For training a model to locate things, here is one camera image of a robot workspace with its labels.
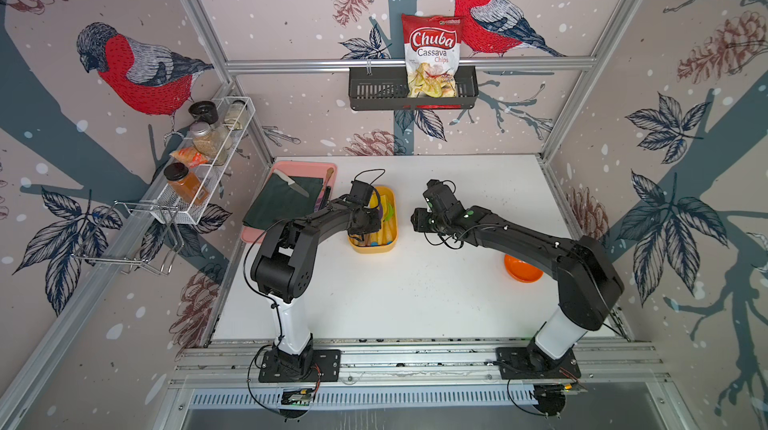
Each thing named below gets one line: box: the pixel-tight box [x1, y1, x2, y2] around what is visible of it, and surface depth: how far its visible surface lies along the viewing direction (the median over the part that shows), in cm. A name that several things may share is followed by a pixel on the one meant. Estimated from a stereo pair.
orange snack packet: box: [169, 147, 209, 168], surface depth 71 cm
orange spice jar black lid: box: [164, 162, 209, 205], surface depth 67 cm
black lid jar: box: [188, 100, 219, 125], surface depth 75 cm
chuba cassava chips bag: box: [402, 13, 463, 99], surface depth 85 cm
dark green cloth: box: [242, 174, 323, 230], surface depth 112 cm
